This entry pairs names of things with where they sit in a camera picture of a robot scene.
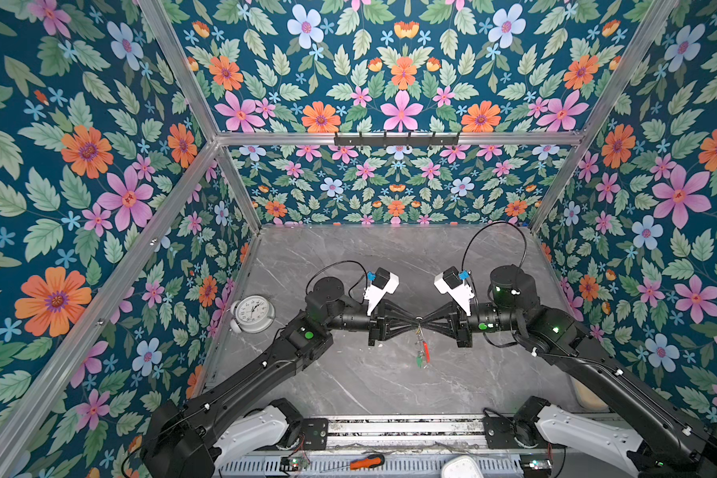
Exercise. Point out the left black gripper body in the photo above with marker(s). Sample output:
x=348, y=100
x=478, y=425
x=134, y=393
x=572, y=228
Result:
x=375, y=325

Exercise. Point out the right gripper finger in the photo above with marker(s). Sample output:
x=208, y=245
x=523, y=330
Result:
x=443, y=314
x=442, y=329

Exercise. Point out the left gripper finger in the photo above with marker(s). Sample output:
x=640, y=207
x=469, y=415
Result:
x=397, y=314
x=394, y=330

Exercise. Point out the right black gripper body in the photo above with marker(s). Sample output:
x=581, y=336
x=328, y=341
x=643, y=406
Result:
x=463, y=329

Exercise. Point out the metal keyring disc red grip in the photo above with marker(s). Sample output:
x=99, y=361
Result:
x=422, y=345

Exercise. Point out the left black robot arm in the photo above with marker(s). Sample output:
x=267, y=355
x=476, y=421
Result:
x=220, y=425

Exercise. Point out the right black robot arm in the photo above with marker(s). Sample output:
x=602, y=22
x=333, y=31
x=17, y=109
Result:
x=658, y=440

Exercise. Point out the white alarm clock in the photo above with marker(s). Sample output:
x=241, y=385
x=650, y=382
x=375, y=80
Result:
x=252, y=315

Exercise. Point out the white device front edge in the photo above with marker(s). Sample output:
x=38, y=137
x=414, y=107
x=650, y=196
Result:
x=461, y=467

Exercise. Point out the beige sponge block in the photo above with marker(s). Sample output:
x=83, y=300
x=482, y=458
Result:
x=587, y=399

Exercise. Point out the right small circuit board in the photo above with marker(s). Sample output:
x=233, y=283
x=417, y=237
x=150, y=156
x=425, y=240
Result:
x=536, y=467

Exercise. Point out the small circuit board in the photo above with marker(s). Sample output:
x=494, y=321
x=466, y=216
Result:
x=294, y=464
x=536, y=467

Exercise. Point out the left small circuit board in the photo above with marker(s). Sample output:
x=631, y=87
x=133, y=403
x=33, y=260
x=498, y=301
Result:
x=294, y=464

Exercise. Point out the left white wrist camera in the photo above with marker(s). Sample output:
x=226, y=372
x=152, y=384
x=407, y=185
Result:
x=380, y=283

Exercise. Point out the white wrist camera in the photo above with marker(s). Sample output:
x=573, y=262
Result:
x=454, y=283
x=380, y=283

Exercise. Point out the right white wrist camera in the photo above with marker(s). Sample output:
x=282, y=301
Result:
x=454, y=283

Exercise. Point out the aluminium front rail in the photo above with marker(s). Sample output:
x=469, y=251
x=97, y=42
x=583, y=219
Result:
x=406, y=428

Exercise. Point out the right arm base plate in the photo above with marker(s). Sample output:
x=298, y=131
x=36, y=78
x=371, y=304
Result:
x=505, y=432

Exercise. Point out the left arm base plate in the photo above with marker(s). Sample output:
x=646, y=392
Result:
x=308, y=434

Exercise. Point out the orange handled screwdriver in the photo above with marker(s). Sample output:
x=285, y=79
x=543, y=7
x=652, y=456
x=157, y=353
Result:
x=369, y=462

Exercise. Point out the black wall hook rack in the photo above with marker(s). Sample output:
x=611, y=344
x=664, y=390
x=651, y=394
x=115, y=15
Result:
x=386, y=139

